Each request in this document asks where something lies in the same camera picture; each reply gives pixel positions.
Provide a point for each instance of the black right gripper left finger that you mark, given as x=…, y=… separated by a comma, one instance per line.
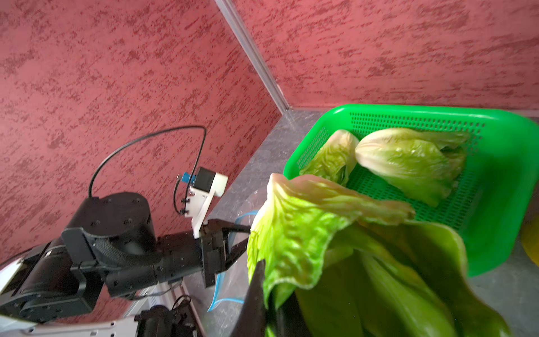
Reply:
x=251, y=321

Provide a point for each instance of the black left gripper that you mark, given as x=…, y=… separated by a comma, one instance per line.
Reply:
x=210, y=254

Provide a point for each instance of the chinese cabbage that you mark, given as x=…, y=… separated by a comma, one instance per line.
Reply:
x=362, y=267
x=335, y=160
x=424, y=165

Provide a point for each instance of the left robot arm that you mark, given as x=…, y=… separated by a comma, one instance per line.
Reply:
x=109, y=244

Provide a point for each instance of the aluminium left corner post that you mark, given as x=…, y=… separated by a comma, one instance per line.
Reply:
x=236, y=24

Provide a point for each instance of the green plastic perforated basket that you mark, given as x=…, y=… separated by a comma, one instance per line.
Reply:
x=494, y=190

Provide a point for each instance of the clear zipper bag blue seal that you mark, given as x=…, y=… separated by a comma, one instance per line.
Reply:
x=228, y=294

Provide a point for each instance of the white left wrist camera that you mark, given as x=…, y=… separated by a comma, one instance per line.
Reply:
x=203, y=186

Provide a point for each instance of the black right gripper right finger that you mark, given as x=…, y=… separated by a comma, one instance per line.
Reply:
x=287, y=320

